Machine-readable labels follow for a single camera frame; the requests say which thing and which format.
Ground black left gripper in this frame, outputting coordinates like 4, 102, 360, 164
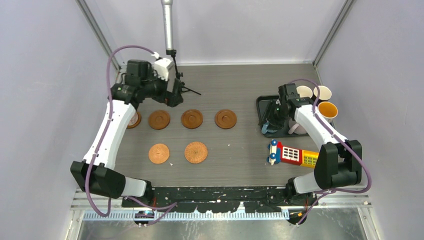
141, 69, 184, 108

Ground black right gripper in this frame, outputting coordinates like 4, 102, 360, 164
258, 99, 290, 131

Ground blue mug yellow inside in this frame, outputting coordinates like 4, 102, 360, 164
261, 122, 281, 135

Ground brown wooden coaster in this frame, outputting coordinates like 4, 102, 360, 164
214, 109, 237, 129
148, 110, 171, 130
127, 111, 142, 129

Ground dark wooden round coaster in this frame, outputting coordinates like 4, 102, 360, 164
181, 109, 204, 129

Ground smooth orange round coaster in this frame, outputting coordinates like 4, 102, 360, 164
148, 143, 170, 164

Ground woven rattan round coaster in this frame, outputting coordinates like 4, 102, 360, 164
184, 141, 208, 164

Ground pink floral mug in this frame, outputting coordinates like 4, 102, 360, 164
127, 112, 139, 129

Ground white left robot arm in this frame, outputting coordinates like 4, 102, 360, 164
70, 57, 183, 207

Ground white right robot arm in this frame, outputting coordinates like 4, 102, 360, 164
265, 83, 362, 205

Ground black plastic tray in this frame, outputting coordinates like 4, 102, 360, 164
256, 95, 318, 138

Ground lilac mug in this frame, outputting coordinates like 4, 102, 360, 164
287, 119, 307, 135

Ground yellow mug white inside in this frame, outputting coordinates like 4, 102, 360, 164
296, 85, 314, 99

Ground toy block train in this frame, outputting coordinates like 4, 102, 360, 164
266, 139, 319, 169

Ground white mug orange inside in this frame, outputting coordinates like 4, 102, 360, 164
317, 101, 339, 123

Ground silver microphone on tripod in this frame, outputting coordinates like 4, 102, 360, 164
160, 0, 202, 96

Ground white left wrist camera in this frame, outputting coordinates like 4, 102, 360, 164
152, 51, 175, 82

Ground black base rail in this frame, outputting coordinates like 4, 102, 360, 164
120, 186, 319, 214

